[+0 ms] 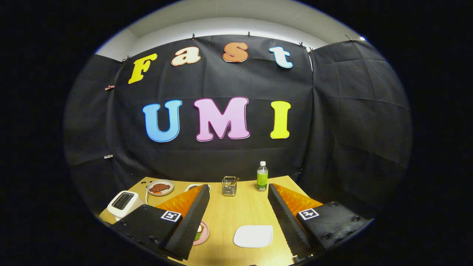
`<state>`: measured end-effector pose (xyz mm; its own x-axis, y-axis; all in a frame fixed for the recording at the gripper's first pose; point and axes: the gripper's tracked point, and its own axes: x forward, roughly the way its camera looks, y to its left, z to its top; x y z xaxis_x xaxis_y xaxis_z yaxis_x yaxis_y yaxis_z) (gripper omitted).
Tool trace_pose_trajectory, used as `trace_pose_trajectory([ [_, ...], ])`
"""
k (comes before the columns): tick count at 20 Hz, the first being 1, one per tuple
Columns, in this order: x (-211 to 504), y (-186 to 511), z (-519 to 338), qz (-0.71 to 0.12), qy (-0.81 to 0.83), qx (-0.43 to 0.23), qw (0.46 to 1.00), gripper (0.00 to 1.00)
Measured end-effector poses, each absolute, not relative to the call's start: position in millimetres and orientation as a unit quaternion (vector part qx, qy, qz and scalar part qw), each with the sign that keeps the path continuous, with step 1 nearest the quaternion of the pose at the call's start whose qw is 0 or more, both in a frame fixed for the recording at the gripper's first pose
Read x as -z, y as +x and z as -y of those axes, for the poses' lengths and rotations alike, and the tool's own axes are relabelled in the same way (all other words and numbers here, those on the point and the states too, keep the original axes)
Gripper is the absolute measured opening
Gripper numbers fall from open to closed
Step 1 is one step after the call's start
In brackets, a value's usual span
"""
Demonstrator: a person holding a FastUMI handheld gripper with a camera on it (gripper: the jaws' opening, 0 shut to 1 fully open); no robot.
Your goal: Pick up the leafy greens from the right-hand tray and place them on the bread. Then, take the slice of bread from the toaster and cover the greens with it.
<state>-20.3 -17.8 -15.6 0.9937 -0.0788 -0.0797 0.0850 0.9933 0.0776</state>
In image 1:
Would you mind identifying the metal wire utensil holder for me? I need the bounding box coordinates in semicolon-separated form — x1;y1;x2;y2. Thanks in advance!
221;176;239;197

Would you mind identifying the green label plastic bottle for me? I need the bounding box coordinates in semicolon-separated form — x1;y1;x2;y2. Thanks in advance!
256;161;269;192

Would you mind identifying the round beige plate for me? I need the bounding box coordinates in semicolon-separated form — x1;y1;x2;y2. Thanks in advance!
146;180;175;196

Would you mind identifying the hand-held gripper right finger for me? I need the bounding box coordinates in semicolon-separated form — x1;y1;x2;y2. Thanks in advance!
268;183;370;261

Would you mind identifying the white toaster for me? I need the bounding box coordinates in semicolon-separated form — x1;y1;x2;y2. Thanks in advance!
107;191;144;221

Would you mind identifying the white square plate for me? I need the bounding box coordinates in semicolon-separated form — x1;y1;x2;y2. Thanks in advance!
233;225;273;248

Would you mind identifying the pink round plate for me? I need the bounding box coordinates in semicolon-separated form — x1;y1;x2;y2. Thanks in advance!
192;220;210;246

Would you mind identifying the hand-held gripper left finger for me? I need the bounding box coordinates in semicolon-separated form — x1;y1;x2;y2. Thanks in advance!
111;184;211;261

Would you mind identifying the black backdrop cloth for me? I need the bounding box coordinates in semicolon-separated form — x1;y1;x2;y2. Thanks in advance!
63;34;412;218

